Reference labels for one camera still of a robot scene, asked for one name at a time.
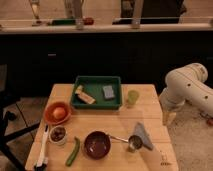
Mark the dark maroon bowl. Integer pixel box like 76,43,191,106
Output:
84,131,111,160

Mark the orange plate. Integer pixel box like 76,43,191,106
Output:
44,102,72,125

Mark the green plastic tray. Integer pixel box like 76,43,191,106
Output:
71,76,122,110

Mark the white dish brush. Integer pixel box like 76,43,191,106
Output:
34,125,49,171

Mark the black office chair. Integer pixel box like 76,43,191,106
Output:
0,64,41,171

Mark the green cucumber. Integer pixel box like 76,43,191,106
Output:
65,137,80,167

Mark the metal measuring cup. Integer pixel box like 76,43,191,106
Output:
109,135,143,152

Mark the blue grey sponge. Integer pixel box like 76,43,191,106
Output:
103,85,115,100

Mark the person in dark clothing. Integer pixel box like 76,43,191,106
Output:
113,0,187,24

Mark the orange round fruit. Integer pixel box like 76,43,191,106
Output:
53,107,66,120

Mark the white cup with dark contents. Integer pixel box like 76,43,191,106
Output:
49,125,67,145

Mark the beige bread piece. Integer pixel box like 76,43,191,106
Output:
75,85,95,104

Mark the long counter ledge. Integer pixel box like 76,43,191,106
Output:
0,23,213,34

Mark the green red tool on counter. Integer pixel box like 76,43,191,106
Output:
47,17,94,26

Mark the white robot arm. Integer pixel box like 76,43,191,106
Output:
159,63,213,126

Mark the grey folded cloth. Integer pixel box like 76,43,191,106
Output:
133,122,154,151

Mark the translucent green cup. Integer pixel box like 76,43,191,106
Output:
127,90,139,107

